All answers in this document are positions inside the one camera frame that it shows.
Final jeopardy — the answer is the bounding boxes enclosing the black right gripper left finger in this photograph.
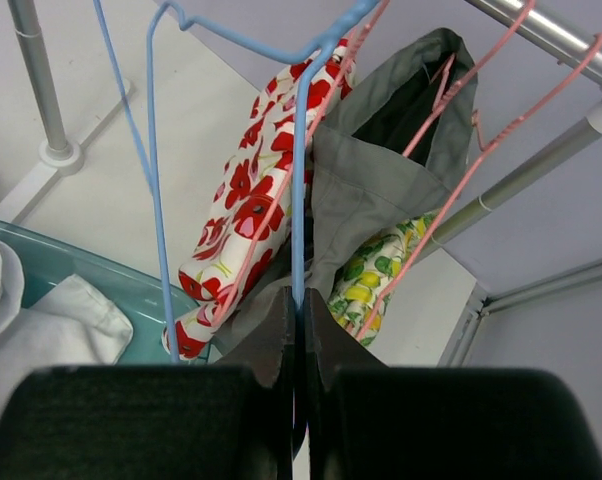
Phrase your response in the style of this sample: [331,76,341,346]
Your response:
[0,289,295,479]

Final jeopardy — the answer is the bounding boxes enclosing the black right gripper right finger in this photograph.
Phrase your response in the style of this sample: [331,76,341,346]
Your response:
[304,289,602,479]

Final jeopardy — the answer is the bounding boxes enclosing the white skirt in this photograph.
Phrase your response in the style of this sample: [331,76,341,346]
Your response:
[0,241,133,414]

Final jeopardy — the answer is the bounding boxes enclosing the teal plastic basin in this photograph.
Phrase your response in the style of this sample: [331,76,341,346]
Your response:
[0,217,217,366]

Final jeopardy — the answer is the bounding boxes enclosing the blue wire hanger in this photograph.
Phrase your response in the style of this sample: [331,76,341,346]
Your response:
[92,0,153,190]
[146,1,387,361]

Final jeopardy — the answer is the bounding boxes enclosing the pink hanger with poppy skirt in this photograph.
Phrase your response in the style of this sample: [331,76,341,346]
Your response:
[210,0,392,329]

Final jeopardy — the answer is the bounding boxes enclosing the red poppy print skirt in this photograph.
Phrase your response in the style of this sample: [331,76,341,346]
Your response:
[161,38,357,361]

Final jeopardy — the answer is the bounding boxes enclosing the grey skirt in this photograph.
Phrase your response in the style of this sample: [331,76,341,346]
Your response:
[215,27,480,366]

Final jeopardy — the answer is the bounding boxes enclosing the pink hanger with lemon skirt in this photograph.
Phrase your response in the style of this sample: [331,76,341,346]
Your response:
[355,32,602,341]

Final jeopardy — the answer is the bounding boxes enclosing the pink hanger with grey skirt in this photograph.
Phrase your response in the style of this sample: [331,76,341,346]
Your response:
[402,0,536,158]

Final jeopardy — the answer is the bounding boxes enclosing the silver clothes rack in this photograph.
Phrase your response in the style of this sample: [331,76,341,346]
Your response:
[0,0,602,251]

